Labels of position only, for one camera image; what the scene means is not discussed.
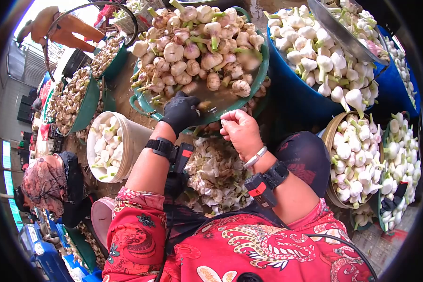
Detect black wrist band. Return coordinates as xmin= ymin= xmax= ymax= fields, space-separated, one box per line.
xmin=244 ymin=160 xmax=290 ymax=210
xmin=145 ymin=137 xmax=195 ymax=174

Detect person's body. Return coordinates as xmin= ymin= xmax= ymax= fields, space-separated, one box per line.
xmin=102 ymin=187 xmax=374 ymax=282

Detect white plastic bucket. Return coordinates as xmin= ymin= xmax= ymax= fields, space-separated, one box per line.
xmin=86 ymin=111 xmax=154 ymax=184

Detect person's right hand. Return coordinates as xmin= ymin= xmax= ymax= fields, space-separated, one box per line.
xmin=219 ymin=109 xmax=266 ymax=163

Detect pink plastic bucket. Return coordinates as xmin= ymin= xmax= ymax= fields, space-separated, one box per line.
xmin=90 ymin=197 xmax=118 ymax=248

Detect large green plastic basin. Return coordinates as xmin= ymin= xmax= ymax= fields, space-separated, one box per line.
xmin=129 ymin=6 xmax=270 ymax=127

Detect heap of garlic skins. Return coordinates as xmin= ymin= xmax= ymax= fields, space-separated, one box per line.
xmin=183 ymin=136 xmax=255 ymax=216

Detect person's right fingers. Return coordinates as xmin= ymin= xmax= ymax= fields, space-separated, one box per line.
xmin=219 ymin=110 xmax=245 ymax=142

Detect person's left hand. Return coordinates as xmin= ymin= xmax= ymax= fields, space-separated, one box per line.
xmin=159 ymin=91 xmax=201 ymax=139

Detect round metal tray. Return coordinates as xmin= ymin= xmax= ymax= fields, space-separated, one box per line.
xmin=307 ymin=0 xmax=391 ymax=66

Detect woven bamboo basket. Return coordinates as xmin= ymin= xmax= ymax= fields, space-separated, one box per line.
xmin=321 ymin=111 xmax=385 ymax=210

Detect pile of unpeeled garlic bulbs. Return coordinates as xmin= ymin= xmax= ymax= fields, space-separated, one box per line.
xmin=129 ymin=0 xmax=267 ymax=106
xmin=46 ymin=67 xmax=92 ymax=135
xmin=90 ymin=35 xmax=125 ymax=78

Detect person's legs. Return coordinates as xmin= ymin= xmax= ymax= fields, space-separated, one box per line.
xmin=274 ymin=131 xmax=332 ymax=199

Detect blue plastic tub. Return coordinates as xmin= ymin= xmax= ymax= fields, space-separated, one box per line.
xmin=374 ymin=25 xmax=422 ymax=119
xmin=266 ymin=25 xmax=379 ymax=125

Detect pile of peeled garlic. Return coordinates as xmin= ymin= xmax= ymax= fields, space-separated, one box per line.
xmin=379 ymin=113 xmax=423 ymax=231
xmin=384 ymin=35 xmax=419 ymax=108
xmin=329 ymin=113 xmax=385 ymax=208
xmin=321 ymin=0 xmax=391 ymax=61
xmin=264 ymin=5 xmax=380 ymax=118
xmin=90 ymin=114 xmax=125 ymax=181

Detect person's left fingers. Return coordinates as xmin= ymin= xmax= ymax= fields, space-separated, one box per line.
xmin=171 ymin=91 xmax=201 ymax=114

